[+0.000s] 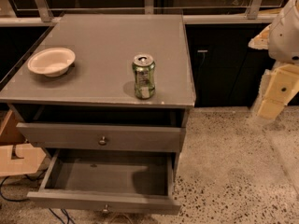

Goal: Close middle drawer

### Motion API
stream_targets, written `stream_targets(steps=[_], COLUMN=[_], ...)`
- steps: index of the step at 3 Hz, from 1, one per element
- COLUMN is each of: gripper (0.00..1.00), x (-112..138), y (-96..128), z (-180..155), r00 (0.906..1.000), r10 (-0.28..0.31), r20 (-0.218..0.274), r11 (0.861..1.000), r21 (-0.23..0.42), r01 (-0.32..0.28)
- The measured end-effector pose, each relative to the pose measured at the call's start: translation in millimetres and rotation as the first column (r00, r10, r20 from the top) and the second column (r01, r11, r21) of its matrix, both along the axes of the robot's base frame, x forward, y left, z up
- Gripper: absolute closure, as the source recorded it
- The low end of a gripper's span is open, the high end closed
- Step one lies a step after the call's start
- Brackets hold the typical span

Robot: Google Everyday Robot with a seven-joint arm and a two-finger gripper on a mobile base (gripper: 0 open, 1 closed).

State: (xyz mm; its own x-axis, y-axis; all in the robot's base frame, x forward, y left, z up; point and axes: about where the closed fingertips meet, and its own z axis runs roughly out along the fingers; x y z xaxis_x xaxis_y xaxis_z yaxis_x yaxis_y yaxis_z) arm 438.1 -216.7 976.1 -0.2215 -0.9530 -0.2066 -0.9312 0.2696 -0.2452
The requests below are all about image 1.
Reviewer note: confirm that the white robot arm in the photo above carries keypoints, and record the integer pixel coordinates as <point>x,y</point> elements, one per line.
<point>283,47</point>

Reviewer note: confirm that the grey drawer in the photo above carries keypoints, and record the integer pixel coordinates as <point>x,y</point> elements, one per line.
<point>103,137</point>
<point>108,181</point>

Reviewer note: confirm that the grey top drawer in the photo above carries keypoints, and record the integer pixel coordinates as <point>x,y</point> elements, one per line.
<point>103,137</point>

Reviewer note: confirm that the metal window railing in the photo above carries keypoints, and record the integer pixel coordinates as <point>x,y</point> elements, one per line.
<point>15,13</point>

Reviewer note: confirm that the wooden block piece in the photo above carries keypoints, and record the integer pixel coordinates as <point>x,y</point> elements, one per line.
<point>17,156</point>

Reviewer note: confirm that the black wall cabinet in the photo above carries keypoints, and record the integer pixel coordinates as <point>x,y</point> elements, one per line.
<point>226,71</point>

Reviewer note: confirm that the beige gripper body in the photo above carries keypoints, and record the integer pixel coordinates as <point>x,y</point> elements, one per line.
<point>285,36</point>

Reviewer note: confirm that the green soda can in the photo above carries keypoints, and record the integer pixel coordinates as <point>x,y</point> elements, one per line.
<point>143,67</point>

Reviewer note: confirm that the white paper bowl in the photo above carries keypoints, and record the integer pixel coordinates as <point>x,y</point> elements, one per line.
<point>52,62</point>

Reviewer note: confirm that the grey drawer cabinet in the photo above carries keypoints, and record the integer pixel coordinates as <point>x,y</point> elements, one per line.
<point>99,87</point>

